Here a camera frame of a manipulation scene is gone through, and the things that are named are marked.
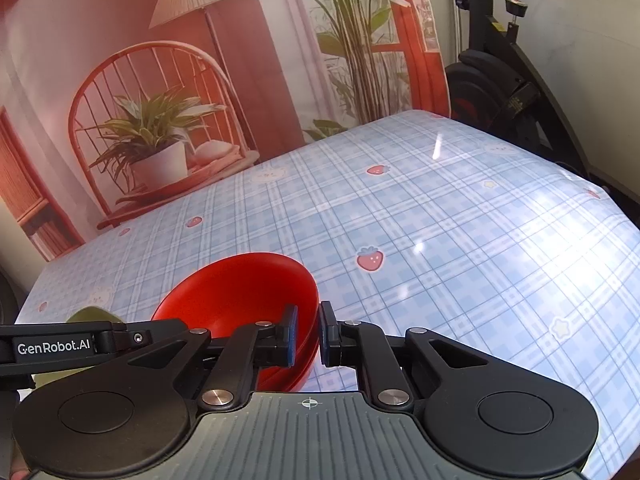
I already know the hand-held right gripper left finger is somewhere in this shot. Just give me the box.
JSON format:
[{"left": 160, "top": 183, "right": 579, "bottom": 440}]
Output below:
[{"left": 125, "top": 304, "right": 300, "bottom": 411}]

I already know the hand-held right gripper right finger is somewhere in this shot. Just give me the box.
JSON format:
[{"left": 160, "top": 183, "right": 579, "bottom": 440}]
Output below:
[{"left": 318, "top": 300, "right": 492, "bottom": 414}]

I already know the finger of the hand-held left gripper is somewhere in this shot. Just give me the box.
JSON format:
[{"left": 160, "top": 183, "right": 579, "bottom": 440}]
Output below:
[{"left": 110, "top": 317, "right": 195, "bottom": 357}]

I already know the red bowl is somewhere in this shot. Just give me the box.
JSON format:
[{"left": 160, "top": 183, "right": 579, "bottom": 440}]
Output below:
[
  {"left": 295, "top": 327, "right": 319, "bottom": 367},
  {"left": 255, "top": 352, "right": 316, "bottom": 392},
  {"left": 151, "top": 253, "right": 320, "bottom": 343}
]

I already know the green bowl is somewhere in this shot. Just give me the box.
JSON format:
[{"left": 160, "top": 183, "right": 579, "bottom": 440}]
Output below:
[{"left": 30, "top": 306, "right": 126, "bottom": 389}]

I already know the blue plaid tablecloth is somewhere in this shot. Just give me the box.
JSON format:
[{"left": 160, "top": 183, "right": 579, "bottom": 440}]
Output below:
[{"left": 14, "top": 108, "right": 640, "bottom": 480}]

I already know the printed room backdrop cloth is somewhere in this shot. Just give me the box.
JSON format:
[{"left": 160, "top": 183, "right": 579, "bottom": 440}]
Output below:
[{"left": 0, "top": 0, "right": 452, "bottom": 263}]

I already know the black exercise bike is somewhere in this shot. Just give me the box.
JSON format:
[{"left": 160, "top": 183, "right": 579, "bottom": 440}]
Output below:
[{"left": 444, "top": 0, "right": 640, "bottom": 198}]

